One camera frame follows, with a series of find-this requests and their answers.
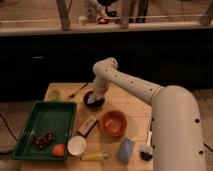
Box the yellow banana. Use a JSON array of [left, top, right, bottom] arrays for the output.
[[81, 152, 109, 161]]

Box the green cup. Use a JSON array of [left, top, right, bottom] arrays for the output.
[[48, 90, 61, 101]]

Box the green plastic tray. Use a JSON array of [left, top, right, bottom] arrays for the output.
[[12, 101, 77, 161]]

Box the orange carrot piece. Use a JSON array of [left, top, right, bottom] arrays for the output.
[[52, 144, 65, 157]]

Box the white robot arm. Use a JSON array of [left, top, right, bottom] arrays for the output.
[[93, 58, 207, 171]]

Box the black cable right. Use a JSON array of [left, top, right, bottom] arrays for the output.
[[203, 142, 213, 153]]

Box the dark grapes bunch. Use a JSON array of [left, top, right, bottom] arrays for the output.
[[32, 132, 55, 149]]

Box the grey towel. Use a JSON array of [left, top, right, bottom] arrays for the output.
[[87, 94, 97, 104]]

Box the black cable left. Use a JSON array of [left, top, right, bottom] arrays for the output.
[[0, 113, 18, 155]]

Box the white small bowl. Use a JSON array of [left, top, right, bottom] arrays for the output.
[[67, 136, 86, 156]]

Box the purple bowl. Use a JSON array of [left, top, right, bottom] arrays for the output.
[[83, 91, 105, 111]]

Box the blue sponge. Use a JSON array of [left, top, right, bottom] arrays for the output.
[[116, 138, 135, 163]]

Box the green handled dish brush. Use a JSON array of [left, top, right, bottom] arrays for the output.
[[140, 131, 153, 161]]

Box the orange bowl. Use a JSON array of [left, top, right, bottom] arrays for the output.
[[99, 110, 127, 137]]

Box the black cable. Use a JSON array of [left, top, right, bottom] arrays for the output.
[[203, 142, 213, 153], [0, 113, 18, 155]]

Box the red object on shelf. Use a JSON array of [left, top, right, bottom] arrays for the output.
[[98, 18, 109, 24]]

